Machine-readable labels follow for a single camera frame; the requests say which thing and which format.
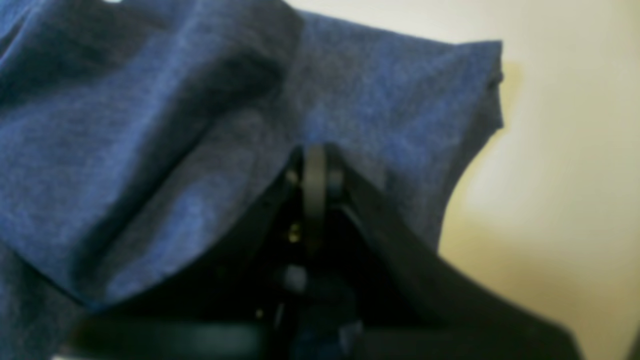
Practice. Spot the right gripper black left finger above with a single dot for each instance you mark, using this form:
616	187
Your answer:
229	304

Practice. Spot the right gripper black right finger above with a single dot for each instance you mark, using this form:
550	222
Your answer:
412	304

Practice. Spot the blue heathered T-shirt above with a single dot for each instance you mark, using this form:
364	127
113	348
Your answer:
133	134

